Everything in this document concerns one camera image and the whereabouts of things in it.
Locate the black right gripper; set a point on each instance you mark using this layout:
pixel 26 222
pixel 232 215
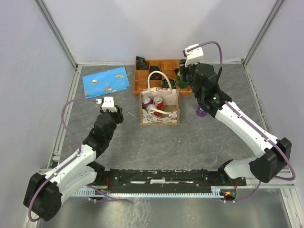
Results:
pixel 183 68

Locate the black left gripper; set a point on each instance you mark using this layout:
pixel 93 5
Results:
pixel 118 114

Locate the green glass bottle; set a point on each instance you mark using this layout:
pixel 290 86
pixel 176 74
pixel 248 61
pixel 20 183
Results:
pixel 180 83

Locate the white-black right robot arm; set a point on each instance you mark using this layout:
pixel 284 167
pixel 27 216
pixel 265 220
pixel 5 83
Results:
pixel 271 154

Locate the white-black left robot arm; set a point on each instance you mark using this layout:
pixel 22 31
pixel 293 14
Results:
pixel 46 193

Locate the burlap canvas tote bag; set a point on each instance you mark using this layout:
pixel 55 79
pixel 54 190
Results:
pixel 171 112

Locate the blue-green rolled sock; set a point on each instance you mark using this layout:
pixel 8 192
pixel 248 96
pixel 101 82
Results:
pixel 165 84

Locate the black orange rolled sock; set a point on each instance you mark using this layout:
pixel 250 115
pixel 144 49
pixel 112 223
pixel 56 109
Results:
pixel 155 76

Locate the blue space-print cloth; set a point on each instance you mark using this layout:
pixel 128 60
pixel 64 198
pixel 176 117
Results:
pixel 106 82

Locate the wooden compartment tray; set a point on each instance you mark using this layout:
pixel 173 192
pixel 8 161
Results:
pixel 167 66

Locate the dark patterned rolled sock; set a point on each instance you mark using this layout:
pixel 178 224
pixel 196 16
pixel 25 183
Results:
pixel 141 63

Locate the red cola can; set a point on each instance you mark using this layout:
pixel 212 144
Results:
pixel 159 102

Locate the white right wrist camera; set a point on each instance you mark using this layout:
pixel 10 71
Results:
pixel 193 54

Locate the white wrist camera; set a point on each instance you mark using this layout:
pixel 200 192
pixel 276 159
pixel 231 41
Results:
pixel 193 54
pixel 108 105

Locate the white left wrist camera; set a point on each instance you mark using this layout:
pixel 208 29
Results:
pixel 108 105

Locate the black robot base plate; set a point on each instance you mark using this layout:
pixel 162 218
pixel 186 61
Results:
pixel 164 181

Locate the white slotted cable duct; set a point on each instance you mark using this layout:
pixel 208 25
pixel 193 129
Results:
pixel 89 192

